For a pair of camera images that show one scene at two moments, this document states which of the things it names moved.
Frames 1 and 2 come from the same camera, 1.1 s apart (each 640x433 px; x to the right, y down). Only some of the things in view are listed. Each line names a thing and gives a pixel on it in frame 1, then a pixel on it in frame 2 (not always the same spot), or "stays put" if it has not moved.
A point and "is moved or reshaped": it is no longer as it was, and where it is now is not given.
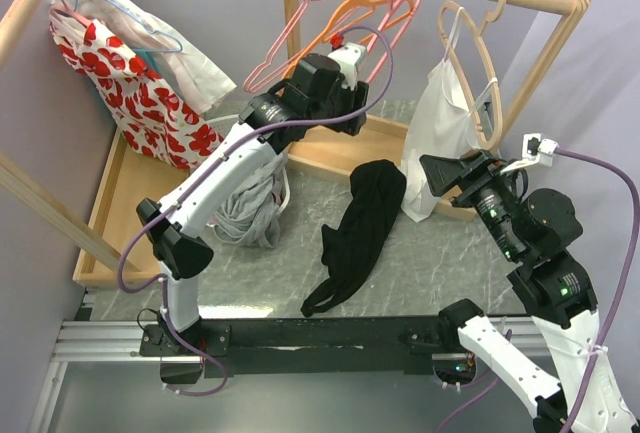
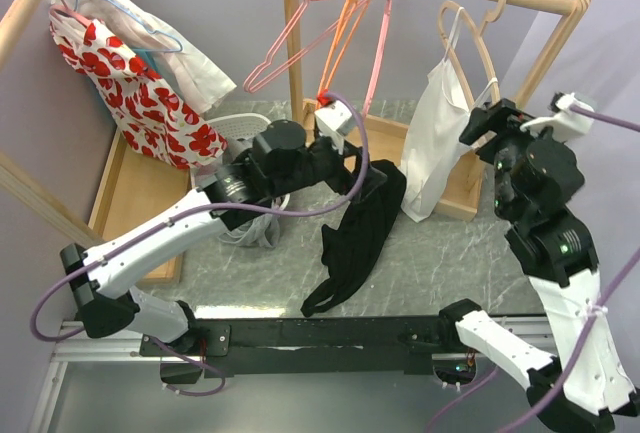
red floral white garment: [151, 116] stays put
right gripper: [471, 168] → [503, 117]
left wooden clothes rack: [134, 174] stays put
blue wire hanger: [123, 10] stays put
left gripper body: [346, 101] → [341, 177]
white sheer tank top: [437, 127] stays put
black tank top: [378, 188] stays put
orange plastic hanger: [348, 9] is moved or reshaped
